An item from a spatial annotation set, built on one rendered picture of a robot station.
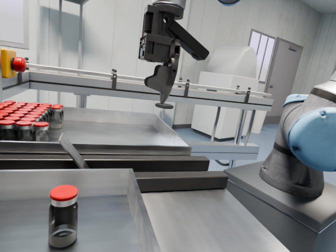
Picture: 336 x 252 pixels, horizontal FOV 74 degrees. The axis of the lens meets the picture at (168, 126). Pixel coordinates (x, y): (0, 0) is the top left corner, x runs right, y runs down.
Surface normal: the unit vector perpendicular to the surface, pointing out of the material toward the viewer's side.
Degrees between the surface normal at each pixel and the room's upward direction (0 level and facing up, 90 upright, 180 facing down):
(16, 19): 90
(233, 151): 90
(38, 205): 0
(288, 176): 72
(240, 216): 0
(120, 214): 0
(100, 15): 90
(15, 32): 90
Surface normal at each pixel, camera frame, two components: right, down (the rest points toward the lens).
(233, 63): -0.69, -0.27
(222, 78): -0.77, 0.05
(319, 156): -0.41, 0.29
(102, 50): 0.58, 0.27
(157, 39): 0.30, 0.27
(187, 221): 0.14, -0.96
